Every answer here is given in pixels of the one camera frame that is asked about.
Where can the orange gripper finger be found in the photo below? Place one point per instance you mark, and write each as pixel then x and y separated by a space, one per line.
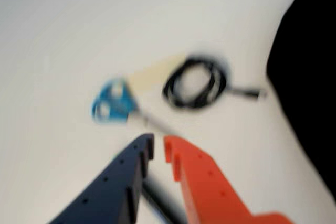
pixel 210 187

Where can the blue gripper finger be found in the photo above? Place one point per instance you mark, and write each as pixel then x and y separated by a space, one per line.
pixel 113 187

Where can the black fabric bag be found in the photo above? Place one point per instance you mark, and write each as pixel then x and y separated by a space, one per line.
pixel 309 64

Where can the wide beige masking tape strip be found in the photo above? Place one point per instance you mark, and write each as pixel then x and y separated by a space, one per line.
pixel 152 77

